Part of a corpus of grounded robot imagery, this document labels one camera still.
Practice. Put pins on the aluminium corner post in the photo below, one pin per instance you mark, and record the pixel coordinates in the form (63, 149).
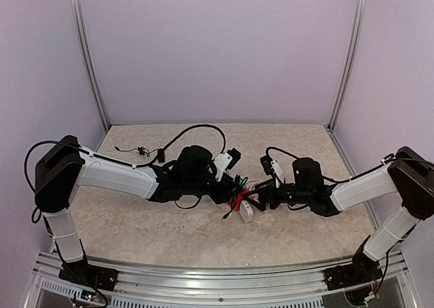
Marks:
(356, 27)
(88, 64)

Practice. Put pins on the right aluminium corner post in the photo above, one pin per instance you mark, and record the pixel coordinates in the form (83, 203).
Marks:
(356, 27)

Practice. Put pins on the black power adapter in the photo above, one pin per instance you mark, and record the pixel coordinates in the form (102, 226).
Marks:
(161, 155)

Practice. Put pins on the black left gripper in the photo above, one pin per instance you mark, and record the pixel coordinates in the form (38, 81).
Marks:
(225, 193)

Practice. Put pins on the left aluminium corner post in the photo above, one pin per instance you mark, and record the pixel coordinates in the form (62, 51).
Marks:
(88, 64)

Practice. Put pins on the aluminium table frame rail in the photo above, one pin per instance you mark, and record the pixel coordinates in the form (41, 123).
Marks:
(144, 285)

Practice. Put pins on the white flat plug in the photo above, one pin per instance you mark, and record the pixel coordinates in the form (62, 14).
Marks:
(246, 212)

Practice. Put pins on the pink round power strip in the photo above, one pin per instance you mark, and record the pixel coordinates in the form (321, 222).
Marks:
(227, 207)

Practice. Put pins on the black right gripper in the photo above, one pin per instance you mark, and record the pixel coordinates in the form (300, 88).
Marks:
(268, 190)

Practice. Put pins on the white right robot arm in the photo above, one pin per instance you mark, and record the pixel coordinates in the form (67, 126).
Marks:
(405, 173)

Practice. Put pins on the red cube socket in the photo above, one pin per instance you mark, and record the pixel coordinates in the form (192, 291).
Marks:
(235, 202)

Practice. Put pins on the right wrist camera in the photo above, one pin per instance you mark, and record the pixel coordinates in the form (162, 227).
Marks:
(272, 168)

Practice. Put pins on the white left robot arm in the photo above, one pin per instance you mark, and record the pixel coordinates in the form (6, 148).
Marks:
(68, 166)

